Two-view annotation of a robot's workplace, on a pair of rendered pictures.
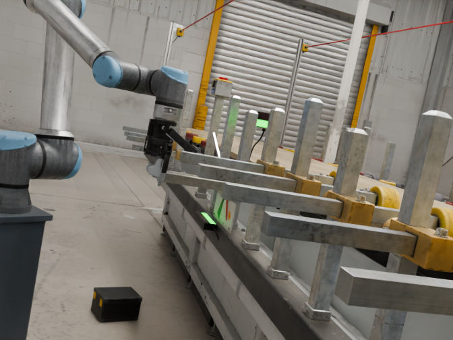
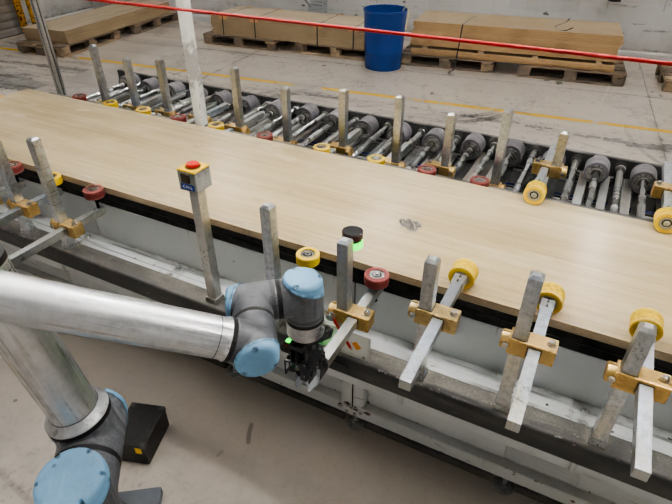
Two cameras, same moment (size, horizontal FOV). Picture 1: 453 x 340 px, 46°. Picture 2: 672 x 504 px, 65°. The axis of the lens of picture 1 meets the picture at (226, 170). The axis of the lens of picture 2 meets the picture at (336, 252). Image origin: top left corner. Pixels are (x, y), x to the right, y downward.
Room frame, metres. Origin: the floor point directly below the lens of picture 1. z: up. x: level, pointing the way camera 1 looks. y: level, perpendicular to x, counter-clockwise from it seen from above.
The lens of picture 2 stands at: (1.03, 0.85, 1.90)
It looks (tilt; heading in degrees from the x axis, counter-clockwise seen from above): 35 degrees down; 313
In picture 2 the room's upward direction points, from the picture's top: straight up
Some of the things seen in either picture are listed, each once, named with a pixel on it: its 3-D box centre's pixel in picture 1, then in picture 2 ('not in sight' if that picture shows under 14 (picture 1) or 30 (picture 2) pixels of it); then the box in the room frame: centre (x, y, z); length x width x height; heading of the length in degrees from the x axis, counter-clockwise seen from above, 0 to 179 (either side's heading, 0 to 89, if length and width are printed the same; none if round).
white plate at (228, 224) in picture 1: (223, 210); (331, 337); (1.86, -0.02, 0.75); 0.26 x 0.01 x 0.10; 16
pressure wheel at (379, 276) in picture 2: not in sight; (376, 287); (1.84, -0.20, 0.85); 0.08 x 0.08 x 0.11
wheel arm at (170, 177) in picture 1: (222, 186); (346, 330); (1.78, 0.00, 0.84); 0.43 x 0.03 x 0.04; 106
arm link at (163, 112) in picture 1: (167, 113); (306, 325); (1.72, 0.22, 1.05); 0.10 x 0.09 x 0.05; 15
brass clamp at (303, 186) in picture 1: (300, 185); (528, 345); (1.33, -0.19, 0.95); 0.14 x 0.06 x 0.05; 16
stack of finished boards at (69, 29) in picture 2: not in sight; (104, 19); (9.67, -3.15, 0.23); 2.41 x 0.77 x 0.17; 113
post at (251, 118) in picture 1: (238, 179); (344, 305); (1.83, -0.05, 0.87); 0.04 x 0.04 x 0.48; 16
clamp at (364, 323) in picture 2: not in sight; (351, 314); (1.81, -0.06, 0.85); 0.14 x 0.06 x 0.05; 16
